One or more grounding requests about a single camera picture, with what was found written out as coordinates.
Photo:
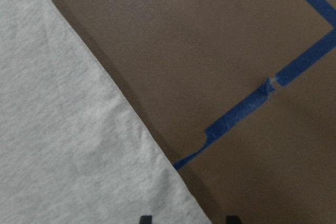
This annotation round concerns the grey cartoon print t-shirt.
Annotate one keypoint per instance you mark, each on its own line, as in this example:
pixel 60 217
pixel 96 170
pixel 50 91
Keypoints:
pixel 73 150

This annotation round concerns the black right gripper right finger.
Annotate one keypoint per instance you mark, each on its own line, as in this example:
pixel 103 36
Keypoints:
pixel 233 220

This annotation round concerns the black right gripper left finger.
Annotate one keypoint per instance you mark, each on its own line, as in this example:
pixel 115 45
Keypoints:
pixel 145 219

